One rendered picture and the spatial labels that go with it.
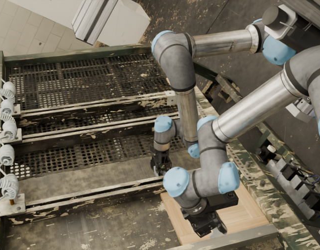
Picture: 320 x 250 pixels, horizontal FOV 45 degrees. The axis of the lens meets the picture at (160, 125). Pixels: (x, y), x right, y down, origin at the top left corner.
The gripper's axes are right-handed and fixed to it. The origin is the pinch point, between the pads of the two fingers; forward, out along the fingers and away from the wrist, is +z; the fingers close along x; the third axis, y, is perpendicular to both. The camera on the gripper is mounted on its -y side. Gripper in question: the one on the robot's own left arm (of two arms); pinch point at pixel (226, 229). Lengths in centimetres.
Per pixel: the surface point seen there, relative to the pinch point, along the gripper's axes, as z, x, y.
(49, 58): 7, -197, 61
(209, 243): 27.9, -14.8, 11.9
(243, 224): 39.8, -21.2, -3.1
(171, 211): 25.5, -36.5, 21.5
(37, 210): -8, -47, 67
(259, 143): 113, -114, -37
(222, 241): 30.7, -14.1, 7.2
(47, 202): -5, -51, 64
